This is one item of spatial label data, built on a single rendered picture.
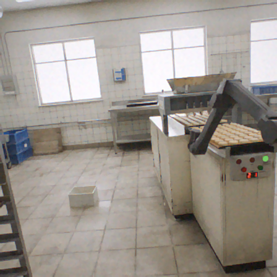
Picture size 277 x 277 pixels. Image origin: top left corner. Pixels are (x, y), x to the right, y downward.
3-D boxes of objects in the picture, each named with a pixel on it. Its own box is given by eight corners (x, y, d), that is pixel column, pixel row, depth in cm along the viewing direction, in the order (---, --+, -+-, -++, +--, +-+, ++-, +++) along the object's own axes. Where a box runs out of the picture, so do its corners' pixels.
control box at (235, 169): (229, 178, 144) (229, 156, 141) (268, 173, 145) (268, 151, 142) (232, 180, 140) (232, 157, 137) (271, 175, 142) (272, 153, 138)
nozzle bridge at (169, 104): (160, 129, 239) (157, 94, 231) (231, 122, 242) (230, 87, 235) (166, 136, 206) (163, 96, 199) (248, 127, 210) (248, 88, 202)
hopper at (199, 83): (166, 94, 229) (165, 79, 226) (223, 88, 232) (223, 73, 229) (172, 95, 201) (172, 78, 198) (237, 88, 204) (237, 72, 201)
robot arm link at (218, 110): (217, 98, 107) (239, 99, 109) (213, 90, 111) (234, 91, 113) (189, 157, 139) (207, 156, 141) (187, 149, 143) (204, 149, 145)
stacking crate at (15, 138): (10, 139, 522) (8, 130, 518) (28, 137, 522) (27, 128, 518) (-5, 146, 464) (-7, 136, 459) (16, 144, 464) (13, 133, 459)
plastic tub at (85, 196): (69, 207, 276) (67, 195, 273) (75, 198, 297) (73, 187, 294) (94, 206, 274) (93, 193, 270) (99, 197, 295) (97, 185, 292)
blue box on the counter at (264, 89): (259, 94, 464) (259, 87, 461) (251, 94, 494) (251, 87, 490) (279, 92, 465) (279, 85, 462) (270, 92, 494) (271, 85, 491)
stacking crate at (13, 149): (13, 148, 527) (11, 139, 523) (31, 146, 526) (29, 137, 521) (-3, 156, 469) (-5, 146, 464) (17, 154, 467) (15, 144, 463)
